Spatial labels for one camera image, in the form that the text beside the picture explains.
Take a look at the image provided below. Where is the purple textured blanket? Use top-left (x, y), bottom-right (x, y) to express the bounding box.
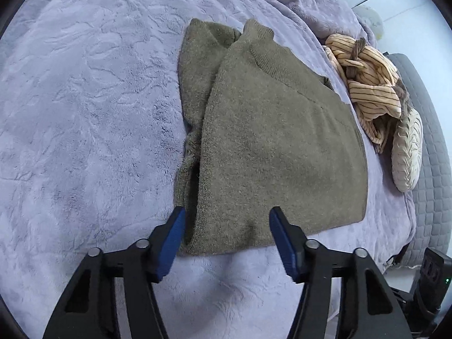
top-left (0, 0), bottom-right (417, 339)

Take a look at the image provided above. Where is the cream striped garment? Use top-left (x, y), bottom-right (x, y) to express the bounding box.
top-left (323, 33), bottom-right (404, 145)

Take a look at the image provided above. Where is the brown knit sweater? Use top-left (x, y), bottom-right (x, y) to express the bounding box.
top-left (174, 18), bottom-right (369, 258)

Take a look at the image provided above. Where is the grey-brown fuzzy garment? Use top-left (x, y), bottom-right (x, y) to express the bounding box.
top-left (383, 79), bottom-right (412, 153)

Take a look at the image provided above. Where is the grey quilted mattress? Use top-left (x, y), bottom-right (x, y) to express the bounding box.
top-left (386, 53), bottom-right (452, 269)

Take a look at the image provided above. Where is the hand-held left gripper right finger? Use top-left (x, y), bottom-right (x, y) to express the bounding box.
top-left (269, 206), bottom-right (414, 339)

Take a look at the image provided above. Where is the cream quilted pillow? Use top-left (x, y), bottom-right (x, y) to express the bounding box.
top-left (391, 108), bottom-right (423, 193)

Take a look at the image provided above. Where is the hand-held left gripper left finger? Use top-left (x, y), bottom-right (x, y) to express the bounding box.
top-left (42, 207), bottom-right (186, 339)

